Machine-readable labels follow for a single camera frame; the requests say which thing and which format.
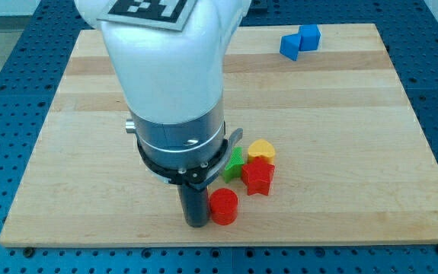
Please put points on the red cylinder block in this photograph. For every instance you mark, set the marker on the red cylinder block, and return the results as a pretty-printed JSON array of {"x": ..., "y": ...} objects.
[{"x": 223, "y": 206}]

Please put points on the green star block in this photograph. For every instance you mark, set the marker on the green star block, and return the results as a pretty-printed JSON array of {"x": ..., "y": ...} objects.
[{"x": 233, "y": 168}]

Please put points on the yellow heart block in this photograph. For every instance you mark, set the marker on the yellow heart block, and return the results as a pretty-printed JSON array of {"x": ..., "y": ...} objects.
[{"x": 263, "y": 149}]

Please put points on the red star block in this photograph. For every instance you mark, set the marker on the red star block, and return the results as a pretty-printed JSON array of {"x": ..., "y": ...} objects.
[{"x": 257, "y": 176}]

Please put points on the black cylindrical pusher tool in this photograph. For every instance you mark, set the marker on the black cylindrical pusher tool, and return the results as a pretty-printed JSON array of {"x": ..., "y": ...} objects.
[{"x": 195, "y": 205}]

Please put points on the blue triangular block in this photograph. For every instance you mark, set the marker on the blue triangular block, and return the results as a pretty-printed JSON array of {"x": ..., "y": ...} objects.
[{"x": 289, "y": 46}]

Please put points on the fiducial marker tag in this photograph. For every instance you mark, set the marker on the fiducial marker tag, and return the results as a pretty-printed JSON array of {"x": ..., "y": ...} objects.
[{"x": 161, "y": 14}]

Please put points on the wooden board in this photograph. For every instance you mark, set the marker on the wooden board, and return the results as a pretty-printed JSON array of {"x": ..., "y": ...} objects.
[{"x": 352, "y": 165}]

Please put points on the blue cube block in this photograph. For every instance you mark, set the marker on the blue cube block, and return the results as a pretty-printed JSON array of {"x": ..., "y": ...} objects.
[{"x": 310, "y": 37}]

